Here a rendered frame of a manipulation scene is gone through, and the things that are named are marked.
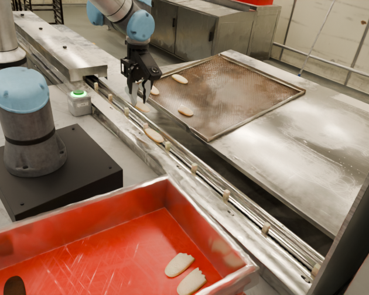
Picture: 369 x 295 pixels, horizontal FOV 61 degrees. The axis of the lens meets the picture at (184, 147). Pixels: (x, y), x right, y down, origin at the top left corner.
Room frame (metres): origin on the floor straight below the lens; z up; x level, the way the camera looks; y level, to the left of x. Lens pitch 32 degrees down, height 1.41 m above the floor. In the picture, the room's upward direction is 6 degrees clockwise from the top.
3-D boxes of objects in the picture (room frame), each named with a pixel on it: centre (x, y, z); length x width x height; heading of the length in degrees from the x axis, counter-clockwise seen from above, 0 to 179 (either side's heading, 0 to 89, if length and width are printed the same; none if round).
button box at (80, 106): (1.11, 0.42, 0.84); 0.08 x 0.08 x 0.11; 40
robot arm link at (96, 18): (0.94, 0.25, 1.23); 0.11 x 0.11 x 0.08; 44
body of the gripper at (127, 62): (1.03, 0.19, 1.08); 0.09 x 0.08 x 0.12; 44
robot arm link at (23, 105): (0.66, 0.39, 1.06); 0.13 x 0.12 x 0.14; 44
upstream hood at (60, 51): (1.83, 0.87, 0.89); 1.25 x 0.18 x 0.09; 40
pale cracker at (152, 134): (0.94, 0.11, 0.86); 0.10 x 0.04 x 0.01; 40
